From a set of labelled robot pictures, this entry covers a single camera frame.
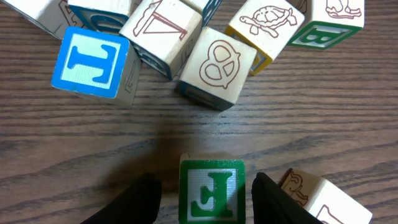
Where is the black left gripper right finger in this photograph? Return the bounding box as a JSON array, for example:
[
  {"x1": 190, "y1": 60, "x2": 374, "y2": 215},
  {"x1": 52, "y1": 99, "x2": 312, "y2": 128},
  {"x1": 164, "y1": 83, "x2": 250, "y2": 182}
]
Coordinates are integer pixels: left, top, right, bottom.
[{"x1": 251, "y1": 172, "x2": 322, "y2": 224}]

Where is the turtle picture wooden block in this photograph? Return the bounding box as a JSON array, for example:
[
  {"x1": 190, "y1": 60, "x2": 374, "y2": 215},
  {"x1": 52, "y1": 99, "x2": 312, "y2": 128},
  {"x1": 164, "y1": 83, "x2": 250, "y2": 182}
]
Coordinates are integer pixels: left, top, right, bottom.
[{"x1": 224, "y1": 0, "x2": 305, "y2": 75}]

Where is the red picture far-left block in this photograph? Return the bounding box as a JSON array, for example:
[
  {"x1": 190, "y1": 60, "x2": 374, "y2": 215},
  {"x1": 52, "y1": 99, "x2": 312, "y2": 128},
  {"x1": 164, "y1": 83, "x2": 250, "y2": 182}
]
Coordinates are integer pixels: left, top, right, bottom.
[{"x1": 3, "y1": 0, "x2": 84, "y2": 39}]

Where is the green B wooden block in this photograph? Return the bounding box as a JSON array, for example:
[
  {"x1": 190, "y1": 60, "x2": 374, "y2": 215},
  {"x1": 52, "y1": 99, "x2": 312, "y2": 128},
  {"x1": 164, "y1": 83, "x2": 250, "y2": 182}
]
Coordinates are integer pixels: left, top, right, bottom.
[{"x1": 288, "y1": 0, "x2": 365, "y2": 49}]

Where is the red letter wooden block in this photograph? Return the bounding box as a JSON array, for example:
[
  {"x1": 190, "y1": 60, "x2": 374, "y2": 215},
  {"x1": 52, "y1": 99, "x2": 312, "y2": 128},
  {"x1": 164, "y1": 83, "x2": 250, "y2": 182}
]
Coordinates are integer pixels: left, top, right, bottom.
[{"x1": 279, "y1": 168, "x2": 373, "y2": 224}]

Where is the sailboat picture wooden block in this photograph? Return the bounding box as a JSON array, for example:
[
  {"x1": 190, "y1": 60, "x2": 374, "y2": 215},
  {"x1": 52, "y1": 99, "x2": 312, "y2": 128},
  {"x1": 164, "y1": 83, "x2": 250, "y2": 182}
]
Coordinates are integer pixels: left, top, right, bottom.
[{"x1": 119, "y1": 0, "x2": 202, "y2": 80}]

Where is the brown circle picture block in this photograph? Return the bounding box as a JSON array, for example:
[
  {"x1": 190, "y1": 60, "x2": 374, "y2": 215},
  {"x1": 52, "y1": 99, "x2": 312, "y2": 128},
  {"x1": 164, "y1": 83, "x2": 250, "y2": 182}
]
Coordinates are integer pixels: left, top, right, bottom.
[{"x1": 67, "y1": 0, "x2": 142, "y2": 34}]

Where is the pretzel picture wooden block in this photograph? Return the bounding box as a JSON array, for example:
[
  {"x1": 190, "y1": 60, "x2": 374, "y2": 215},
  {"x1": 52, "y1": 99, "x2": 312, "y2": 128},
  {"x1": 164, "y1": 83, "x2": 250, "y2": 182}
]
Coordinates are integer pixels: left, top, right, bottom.
[{"x1": 178, "y1": 27, "x2": 257, "y2": 111}]

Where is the blue letter wooden block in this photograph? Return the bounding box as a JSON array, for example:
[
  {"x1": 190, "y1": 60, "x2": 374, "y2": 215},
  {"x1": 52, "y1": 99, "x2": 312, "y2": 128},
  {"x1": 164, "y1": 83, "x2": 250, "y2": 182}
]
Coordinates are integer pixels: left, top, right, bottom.
[{"x1": 51, "y1": 27, "x2": 141, "y2": 106}]

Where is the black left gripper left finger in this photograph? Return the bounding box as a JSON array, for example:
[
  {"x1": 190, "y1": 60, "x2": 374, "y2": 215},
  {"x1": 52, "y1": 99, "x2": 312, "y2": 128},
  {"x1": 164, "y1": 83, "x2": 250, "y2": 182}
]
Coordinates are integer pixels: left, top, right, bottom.
[{"x1": 82, "y1": 173, "x2": 162, "y2": 224}]

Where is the green letter wooden block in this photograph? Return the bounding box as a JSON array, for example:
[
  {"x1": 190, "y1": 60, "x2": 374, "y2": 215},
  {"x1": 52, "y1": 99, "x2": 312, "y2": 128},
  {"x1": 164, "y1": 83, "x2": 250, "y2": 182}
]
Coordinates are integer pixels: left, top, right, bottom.
[{"x1": 178, "y1": 153, "x2": 246, "y2": 224}]

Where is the top row picture block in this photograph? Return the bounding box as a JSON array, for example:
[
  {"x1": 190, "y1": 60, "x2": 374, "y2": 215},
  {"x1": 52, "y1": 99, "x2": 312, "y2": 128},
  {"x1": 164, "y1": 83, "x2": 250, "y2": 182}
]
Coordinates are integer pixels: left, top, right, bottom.
[{"x1": 181, "y1": 0, "x2": 222, "y2": 27}]

